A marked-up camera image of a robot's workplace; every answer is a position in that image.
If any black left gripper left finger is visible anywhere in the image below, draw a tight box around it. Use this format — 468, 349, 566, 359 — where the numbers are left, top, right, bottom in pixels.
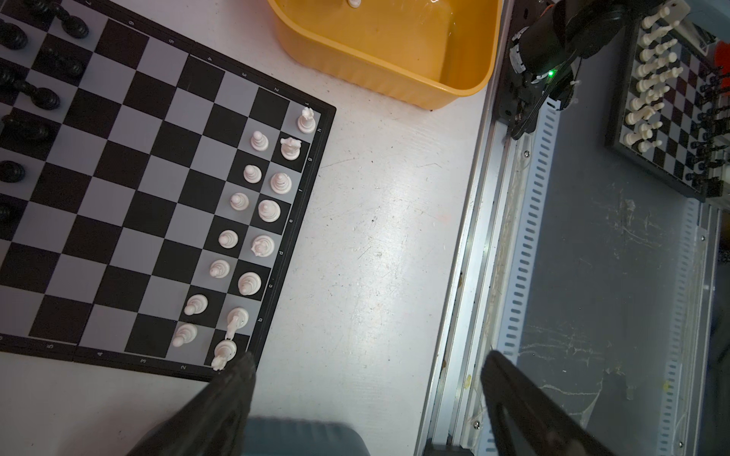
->
129, 353, 257, 455

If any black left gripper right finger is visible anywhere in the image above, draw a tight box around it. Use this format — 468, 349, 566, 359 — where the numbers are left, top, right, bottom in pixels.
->
480, 350, 612, 455

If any black white chess board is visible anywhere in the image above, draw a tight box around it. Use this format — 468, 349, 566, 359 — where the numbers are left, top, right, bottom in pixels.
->
1, 1, 336, 381

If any teal plastic tray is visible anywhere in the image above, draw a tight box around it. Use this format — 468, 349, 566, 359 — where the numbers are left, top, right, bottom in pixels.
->
243, 417, 370, 456

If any yellow plastic tray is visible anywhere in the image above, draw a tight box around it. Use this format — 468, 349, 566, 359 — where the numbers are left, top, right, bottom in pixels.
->
269, 0, 503, 110

